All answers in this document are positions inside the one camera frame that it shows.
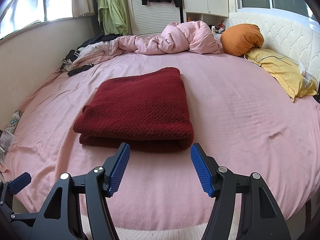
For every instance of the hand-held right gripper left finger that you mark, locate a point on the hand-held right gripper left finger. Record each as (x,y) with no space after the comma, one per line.
(120,170)

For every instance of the yellow pillow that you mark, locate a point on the yellow pillow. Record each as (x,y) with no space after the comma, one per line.
(282,72)

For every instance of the floral patterned cloth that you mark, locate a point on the floral patterned cloth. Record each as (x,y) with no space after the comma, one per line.
(12,121)

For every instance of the bright window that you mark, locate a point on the bright window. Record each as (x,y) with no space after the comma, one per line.
(30,2)

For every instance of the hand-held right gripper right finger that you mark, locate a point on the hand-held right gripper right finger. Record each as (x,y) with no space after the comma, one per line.
(202,172)

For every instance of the black sock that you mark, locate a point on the black sock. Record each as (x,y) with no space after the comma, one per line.
(80,70)

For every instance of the pink sheeted bed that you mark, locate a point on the pink sheeted bed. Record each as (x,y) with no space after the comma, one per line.
(237,130)

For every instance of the small white bottle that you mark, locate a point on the small white bottle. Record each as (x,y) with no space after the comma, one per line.
(213,29)

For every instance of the white tufted headboard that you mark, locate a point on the white tufted headboard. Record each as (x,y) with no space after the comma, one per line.
(280,35)

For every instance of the white charger plug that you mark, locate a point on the white charger plug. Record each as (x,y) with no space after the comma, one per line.
(305,74)

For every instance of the white louvered wardrobe door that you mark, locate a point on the white louvered wardrobe door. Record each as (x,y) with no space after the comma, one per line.
(155,17)

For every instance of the red knit sweater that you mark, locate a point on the red knit sweater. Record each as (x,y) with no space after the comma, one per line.
(137,105)

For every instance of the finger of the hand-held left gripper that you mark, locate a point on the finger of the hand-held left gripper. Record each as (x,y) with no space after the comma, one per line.
(20,180)

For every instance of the pink duvet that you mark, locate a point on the pink duvet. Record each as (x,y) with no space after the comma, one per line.
(175,37)

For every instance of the grey printed bag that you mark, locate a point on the grey printed bag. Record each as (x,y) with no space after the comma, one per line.
(6,142)

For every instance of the black crumpled clothing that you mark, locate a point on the black crumpled clothing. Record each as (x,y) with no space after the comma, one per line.
(100,38)

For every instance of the black white striped garment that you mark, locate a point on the black white striped garment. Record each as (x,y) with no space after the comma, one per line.
(70,57)

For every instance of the orange pillow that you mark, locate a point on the orange pillow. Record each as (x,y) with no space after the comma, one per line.
(240,40)

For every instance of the green hanging cloth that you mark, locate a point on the green hanging cloth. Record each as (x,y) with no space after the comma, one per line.
(110,10)

